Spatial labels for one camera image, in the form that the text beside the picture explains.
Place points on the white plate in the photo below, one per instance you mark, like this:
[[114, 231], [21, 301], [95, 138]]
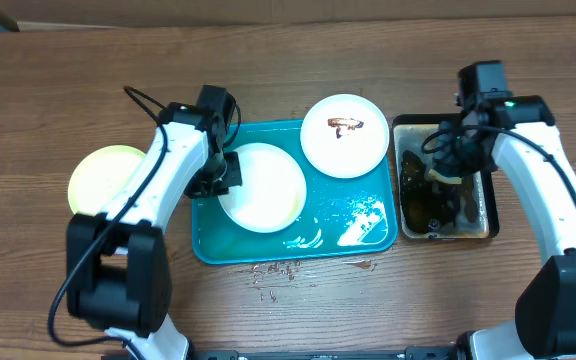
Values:
[[344, 136], [273, 190]]

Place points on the teal plastic tray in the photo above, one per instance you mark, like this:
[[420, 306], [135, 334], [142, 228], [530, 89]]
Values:
[[340, 217]]

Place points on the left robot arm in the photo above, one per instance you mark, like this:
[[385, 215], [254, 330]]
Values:
[[117, 272]]

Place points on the yellow-green round plate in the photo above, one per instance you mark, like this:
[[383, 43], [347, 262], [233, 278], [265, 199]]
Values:
[[100, 176]]

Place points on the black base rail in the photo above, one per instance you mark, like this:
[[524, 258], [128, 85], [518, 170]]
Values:
[[410, 353]]

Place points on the black soapy water tray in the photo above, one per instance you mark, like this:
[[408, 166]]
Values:
[[428, 208]]

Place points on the green and yellow sponge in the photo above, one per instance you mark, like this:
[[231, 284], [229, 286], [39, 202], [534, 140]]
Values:
[[449, 180]]

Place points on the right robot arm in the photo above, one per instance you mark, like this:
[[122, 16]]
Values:
[[518, 135]]

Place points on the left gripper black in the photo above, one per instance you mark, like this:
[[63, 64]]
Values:
[[233, 179]]

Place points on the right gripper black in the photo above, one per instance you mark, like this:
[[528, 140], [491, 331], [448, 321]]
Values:
[[443, 160]]

